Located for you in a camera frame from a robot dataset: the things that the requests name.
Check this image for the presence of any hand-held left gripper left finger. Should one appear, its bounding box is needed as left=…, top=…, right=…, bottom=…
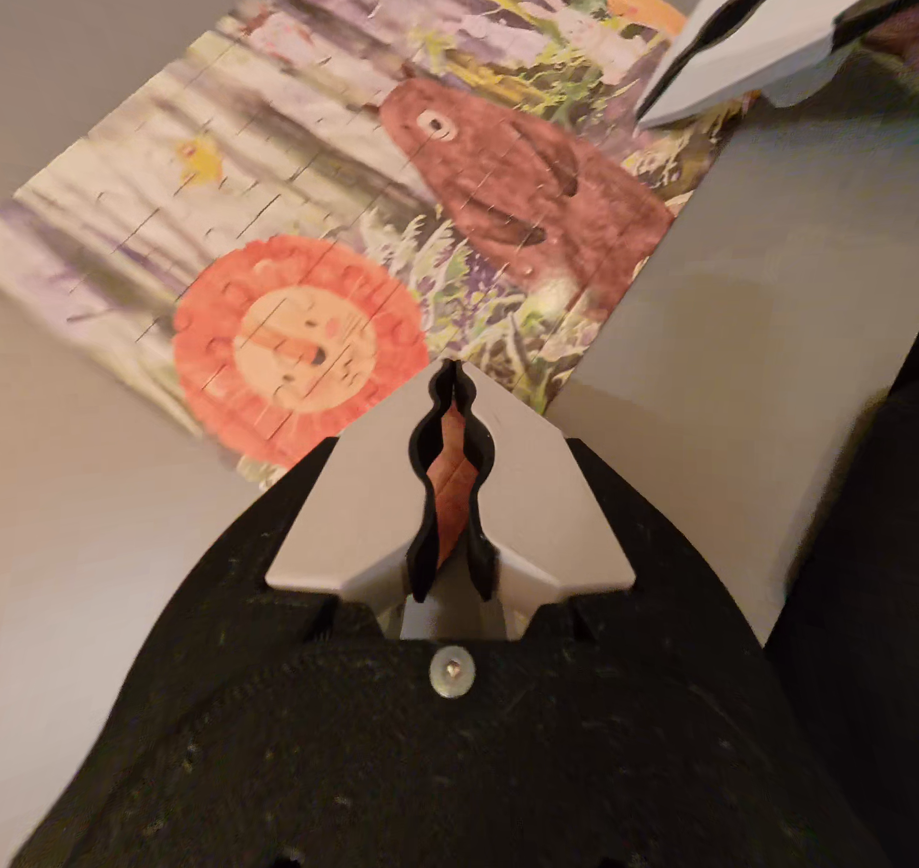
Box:
left=266, top=361, right=457, bottom=605

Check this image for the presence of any person's right hand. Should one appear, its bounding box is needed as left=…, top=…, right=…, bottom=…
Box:
left=867, top=8, right=919, bottom=73

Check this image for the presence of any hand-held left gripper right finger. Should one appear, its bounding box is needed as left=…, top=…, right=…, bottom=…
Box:
left=456, top=364, right=638, bottom=610

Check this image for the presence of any person in black jacket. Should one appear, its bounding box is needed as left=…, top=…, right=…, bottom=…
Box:
left=764, top=372, right=919, bottom=868

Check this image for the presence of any forest animal jigsaw puzzle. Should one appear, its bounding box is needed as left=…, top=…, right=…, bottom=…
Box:
left=0, top=0, right=755, bottom=575

